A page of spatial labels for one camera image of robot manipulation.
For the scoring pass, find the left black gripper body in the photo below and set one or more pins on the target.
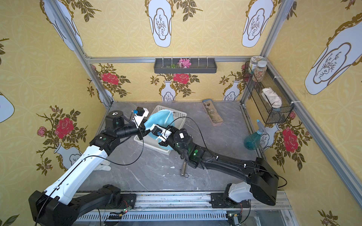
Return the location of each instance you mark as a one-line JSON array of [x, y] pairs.
[[142, 132]]

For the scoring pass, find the turquoise mesh laundry bag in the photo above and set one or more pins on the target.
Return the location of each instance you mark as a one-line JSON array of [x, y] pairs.
[[162, 118]]

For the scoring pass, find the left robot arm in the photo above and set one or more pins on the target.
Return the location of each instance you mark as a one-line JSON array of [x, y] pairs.
[[56, 205]]

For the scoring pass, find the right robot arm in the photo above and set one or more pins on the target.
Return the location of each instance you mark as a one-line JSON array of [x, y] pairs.
[[261, 180]]

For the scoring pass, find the white perforated plastic basket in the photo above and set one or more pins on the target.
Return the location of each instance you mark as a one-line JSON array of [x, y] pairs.
[[178, 122]]

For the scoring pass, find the metal garden trowel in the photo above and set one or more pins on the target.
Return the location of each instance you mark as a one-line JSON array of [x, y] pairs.
[[183, 170]]

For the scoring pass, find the pink artificial flower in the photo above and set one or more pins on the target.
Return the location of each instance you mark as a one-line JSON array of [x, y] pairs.
[[184, 63]]

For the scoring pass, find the teal spray bottle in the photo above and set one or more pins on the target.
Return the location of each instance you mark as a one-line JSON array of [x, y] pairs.
[[258, 139]]

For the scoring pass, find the crumpled white cloth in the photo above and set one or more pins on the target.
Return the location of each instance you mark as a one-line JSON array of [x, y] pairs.
[[271, 98]]

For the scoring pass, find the glass jar with grains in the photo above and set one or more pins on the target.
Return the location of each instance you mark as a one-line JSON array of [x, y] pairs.
[[259, 71]]

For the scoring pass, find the glass jar white lid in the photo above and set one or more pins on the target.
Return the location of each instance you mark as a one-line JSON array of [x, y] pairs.
[[253, 62]]

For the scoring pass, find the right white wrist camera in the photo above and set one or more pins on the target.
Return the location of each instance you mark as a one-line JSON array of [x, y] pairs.
[[161, 133]]

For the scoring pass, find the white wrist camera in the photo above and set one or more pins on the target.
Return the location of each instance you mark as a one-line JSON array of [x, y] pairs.
[[161, 133], [139, 114]]

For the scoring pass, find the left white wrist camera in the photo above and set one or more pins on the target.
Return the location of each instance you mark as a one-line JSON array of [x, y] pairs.
[[139, 114]]

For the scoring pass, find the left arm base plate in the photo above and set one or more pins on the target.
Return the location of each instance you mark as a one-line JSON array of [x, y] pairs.
[[123, 201]]

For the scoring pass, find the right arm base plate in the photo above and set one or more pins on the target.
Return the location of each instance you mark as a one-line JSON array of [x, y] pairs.
[[219, 200]]

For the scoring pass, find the grey wall shelf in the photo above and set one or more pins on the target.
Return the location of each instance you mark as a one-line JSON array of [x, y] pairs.
[[169, 65]]

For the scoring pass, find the black wire wall basket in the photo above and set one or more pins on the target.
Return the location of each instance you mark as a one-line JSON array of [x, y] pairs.
[[253, 91]]

